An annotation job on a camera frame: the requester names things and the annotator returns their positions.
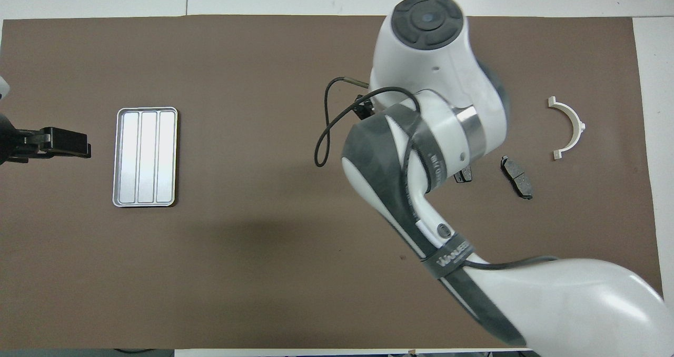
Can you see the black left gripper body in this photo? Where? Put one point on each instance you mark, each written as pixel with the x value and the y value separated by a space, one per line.
pixel 8 141

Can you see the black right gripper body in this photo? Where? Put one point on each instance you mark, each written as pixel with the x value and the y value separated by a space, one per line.
pixel 364 108

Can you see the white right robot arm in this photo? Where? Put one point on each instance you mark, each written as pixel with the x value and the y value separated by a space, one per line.
pixel 437 72

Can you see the silver metal tray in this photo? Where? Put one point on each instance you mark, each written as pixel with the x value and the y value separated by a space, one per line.
pixel 145 157

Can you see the dark rectangular brake pad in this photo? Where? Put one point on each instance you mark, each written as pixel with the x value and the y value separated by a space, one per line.
pixel 465 176

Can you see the dark curved brake pad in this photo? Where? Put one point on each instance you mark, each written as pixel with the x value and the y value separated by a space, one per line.
pixel 518 179

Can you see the brown table mat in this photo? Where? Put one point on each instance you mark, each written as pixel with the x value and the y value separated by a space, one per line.
pixel 237 267

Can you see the white curved plastic bracket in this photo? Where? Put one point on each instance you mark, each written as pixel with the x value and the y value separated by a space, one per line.
pixel 574 117

